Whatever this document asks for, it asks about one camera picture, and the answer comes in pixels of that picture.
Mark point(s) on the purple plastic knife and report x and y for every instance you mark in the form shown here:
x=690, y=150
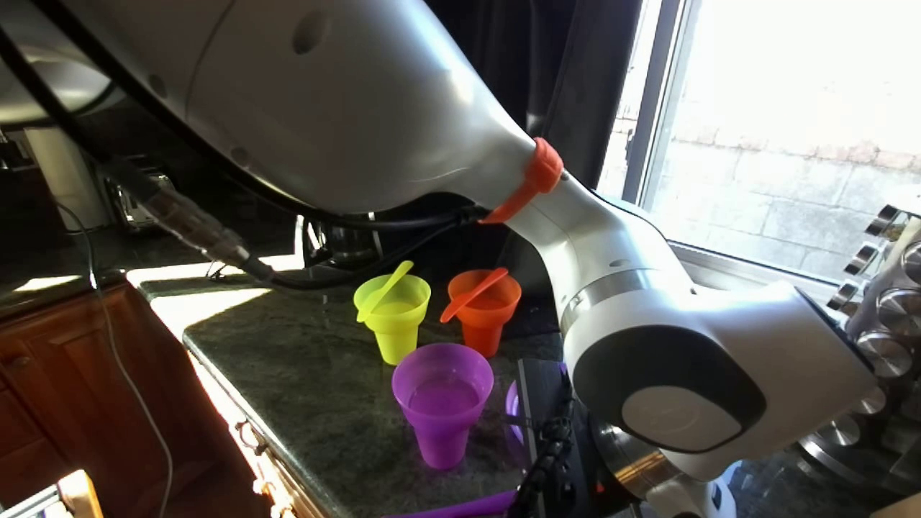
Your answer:
x=470, y=509

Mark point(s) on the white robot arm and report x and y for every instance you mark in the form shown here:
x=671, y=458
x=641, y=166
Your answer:
x=335, y=96

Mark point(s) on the orange plastic utensil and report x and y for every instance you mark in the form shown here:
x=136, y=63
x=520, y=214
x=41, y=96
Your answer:
x=476, y=293

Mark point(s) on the orange plastic cup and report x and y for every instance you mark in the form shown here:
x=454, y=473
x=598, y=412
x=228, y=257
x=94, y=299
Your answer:
x=484, y=327

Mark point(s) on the yellow-green plastic utensil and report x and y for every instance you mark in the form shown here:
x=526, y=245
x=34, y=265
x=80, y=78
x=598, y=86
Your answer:
x=389, y=287

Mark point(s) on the yellow-green plastic cup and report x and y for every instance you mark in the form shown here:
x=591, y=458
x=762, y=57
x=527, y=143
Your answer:
x=395, y=332

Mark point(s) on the silver toaster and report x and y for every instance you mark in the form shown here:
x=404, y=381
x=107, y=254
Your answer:
x=122, y=205

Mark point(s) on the white framed window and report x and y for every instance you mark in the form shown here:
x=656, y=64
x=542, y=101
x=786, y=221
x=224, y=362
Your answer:
x=797, y=117

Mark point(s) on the white countertop appliance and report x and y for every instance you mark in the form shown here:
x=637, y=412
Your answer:
x=61, y=178

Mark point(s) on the wooden kitchen cabinet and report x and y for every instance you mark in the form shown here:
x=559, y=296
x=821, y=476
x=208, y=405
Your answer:
x=58, y=383

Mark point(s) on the wooden chair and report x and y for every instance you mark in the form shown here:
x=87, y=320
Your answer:
x=77, y=493

